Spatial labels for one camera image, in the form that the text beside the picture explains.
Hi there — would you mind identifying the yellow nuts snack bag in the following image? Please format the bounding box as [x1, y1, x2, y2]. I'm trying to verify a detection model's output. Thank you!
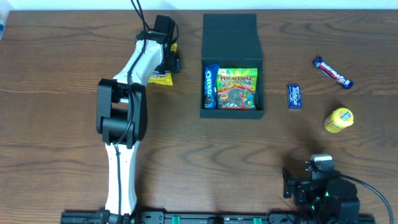
[144, 42, 177, 86]

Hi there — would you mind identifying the blue Oreo cookie pack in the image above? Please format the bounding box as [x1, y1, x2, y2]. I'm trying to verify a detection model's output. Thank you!
[203, 64, 220, 110]

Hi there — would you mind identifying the green Haribo worms bag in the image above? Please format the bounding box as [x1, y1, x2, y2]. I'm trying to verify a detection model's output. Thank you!
[216, 68, 257, 110]

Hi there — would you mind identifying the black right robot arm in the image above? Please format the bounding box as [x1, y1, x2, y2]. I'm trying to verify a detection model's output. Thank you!
[282, 168, 361, 224]

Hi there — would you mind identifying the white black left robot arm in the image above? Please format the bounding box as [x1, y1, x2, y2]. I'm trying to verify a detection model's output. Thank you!
[96, 15, 181, 223]

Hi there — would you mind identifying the black open gift box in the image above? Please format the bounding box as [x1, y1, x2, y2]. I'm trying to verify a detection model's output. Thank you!
[200, 14, 265, 119]

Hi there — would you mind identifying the yellow Mentos gum bottle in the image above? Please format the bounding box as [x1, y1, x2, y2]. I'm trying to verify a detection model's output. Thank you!
[323, 108, 354, 133]

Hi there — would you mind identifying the blue Eclipse mints tin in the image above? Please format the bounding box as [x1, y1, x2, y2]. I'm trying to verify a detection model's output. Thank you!
[287, 85, 302, 110]

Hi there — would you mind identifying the purple Dairy Milk bar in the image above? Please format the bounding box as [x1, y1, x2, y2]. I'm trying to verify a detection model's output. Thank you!
[312, 57, 354, 90]

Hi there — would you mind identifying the black mounting rail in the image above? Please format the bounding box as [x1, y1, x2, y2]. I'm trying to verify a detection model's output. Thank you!
[60, 210, 377, 224]

